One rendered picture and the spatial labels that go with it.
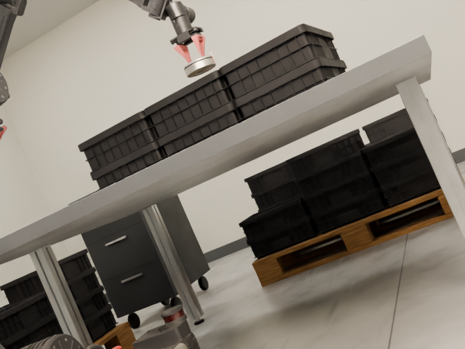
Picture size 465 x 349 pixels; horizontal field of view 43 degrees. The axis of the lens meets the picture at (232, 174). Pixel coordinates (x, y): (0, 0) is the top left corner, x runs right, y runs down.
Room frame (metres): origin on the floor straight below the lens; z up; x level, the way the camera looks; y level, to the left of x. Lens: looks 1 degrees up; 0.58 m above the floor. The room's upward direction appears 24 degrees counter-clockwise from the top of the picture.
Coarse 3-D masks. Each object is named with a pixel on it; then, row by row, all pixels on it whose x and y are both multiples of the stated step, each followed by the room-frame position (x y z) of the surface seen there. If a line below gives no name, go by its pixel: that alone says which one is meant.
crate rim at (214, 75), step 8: (216, 72) 1.82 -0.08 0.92; (200, 80) 1.84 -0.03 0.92; (208, 80) 1.83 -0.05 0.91; (184, 88) 1.87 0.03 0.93; (192, 88) 1.86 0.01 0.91; (168, 96) 1.89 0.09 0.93; (176, 96) 1.88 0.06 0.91; (160, 104) 1.91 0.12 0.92; (168, 104) 1.90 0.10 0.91; (152, 112) 1.92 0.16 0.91
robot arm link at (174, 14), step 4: (172, 4) 1.91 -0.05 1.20; (176, 4) 1.91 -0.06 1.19; (180, 4) 1.92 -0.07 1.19; (168, 8) 1.91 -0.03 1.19; (172, 8) 1.91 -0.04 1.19; (176, 8) 1.91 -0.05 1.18; (180, 8) 1.91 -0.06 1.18; (184, 8) 1.96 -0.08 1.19; (168, 12) 1.92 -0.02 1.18; (172, 12) 1.91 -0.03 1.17; (176, 12) 1.91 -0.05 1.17; (180, 12) 1.91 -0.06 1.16; (184, 12) 1.92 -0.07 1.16; (172, 16) 1.91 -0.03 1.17; (176, 16) 1.91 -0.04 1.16; (180, 16) 1.92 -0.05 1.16; (172, 20) 1.92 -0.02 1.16; (176, 20) 1.92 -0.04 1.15
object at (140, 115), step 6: (138, 114) 1.94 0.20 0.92; (144, 114) 1.95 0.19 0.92; (126, 120) 1.97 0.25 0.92; (132, 120) 1.96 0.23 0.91; (114, 126) 1.99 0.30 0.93; (120, 126) 1.98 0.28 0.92; (126, 126) 1.97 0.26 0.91; (102, 132) 2.01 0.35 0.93; (108, 132) 2.00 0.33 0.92; (114, 132) 1.99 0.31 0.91; (90, 138) 2.03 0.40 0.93; (96, 138) 2.02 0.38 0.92; (102, 138) 2.01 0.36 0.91; (84, 144) 2.04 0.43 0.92; (90, 144) 2.03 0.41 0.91
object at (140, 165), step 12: (156, 144) 1.95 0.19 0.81; (132, 156) 1.98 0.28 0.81; (144, 156) 1.98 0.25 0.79; (156, 156) 1.96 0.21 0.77; (108, 168) 2.02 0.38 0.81; (120, 168) 2.02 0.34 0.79; (132, 168) 2.00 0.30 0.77; (144, 168) 1.98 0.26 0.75; (96, 180) 2.06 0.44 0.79; (108, 180) 2.04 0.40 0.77; (120, 180) 2.02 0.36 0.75
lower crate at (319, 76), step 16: (304, 64) 1.71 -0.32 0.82; (320, 64) 1.71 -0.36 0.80; (336, 64) 1.90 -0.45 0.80; (288, 80) 1.74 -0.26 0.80; (304, 80) 1.73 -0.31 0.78; (320, 80) 1.72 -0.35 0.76; (256, 96) 1.78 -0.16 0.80; (272, 96) 1.77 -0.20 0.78; (288, 96) 1.76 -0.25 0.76; (256, 112) 1.80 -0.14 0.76
